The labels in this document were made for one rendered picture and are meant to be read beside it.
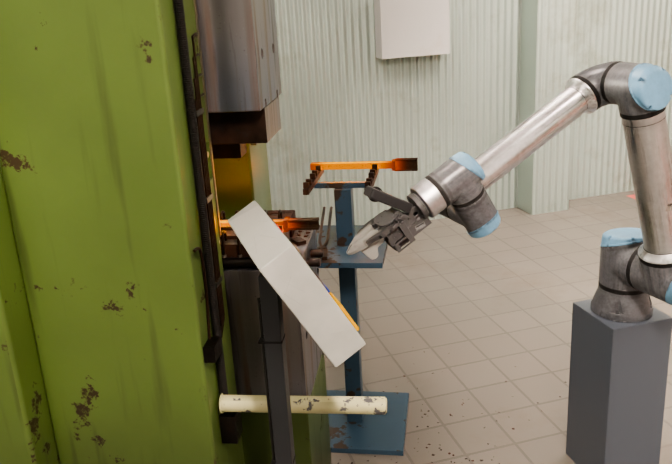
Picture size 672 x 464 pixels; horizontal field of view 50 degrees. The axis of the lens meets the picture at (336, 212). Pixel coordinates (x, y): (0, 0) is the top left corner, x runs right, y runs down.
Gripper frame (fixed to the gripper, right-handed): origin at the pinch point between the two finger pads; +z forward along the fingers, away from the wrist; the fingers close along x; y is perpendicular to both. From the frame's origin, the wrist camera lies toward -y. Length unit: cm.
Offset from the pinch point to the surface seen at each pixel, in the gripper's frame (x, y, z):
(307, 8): 305, 1, -94
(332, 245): 84, 37, -3
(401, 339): 141, 128, -8
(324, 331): -27.0, -2.4, 16.3
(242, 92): 33, -38, -3
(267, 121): 37.2, -26.8, -5.0
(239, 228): -2.7, -21.8, 17.6
